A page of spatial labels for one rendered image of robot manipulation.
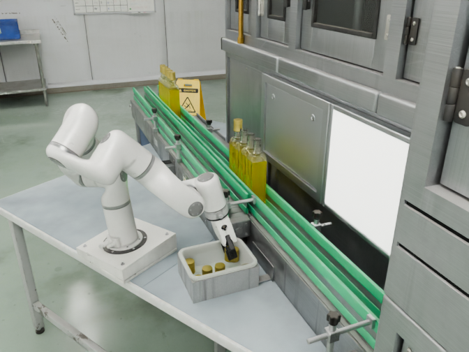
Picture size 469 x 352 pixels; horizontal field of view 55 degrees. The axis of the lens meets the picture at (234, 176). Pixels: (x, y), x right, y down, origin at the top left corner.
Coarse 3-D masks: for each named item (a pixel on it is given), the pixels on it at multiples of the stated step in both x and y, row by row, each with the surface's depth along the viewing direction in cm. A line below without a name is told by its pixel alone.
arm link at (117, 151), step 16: (112, 144) 113; (128, 144) 115; (64, 160) 112; (80, 160) 112; (96, 160) 112; (112, 160) 112; (128, 160) 116; (144, 160) 118; (96, 176) 112; (112, 176) 113
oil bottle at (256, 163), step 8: (248, 160) 159; (256, 160) 156; (264, 160) 157; (248, 168) 160; (256, 168) 157; (264, 168) 158; (248, 176) 161; (256, 176) 158; (264, 176) 160; (248, 184) 162; (256, 184) 160; (264, 184) 161; (256, 192) 161; (264, 192) 162; (264, 200) 164
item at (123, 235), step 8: (120, 208) 147; (128, 208) 150; (112, 216) 148; (120, 216) 148; (128, 216) 150; (112, 224) 150; (120, 224) 149; (128, 224) 151; (112, 232) 151; (120, 232) 151; (128, 232) 152; (136, 232) 156; (112, 240) 152; (120, 240) 152; (128, 240) 153; (136, 240) 156; (112, 248) 153; (120, 248) 152; (128, 248) 152
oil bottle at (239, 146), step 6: (240, 144) 166; (234, 150) 170; (240, 150) 166; (234, 156) 171; (240, 156) 166; (234, 162) 172; (240, 162) 167; (234, 168) 173; (240, 168) 168; (240, 174) 169
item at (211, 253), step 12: (240, 240) 152; (180, 252) 146; (192, 252) 149; (204, 252) 150; (216, 252) 152; (240, 252) 152; (204, 264) 152; (228, 264) 152; (240, 264) 152; (252, 264) 140; (192, 276) 134; (204, 276) 134
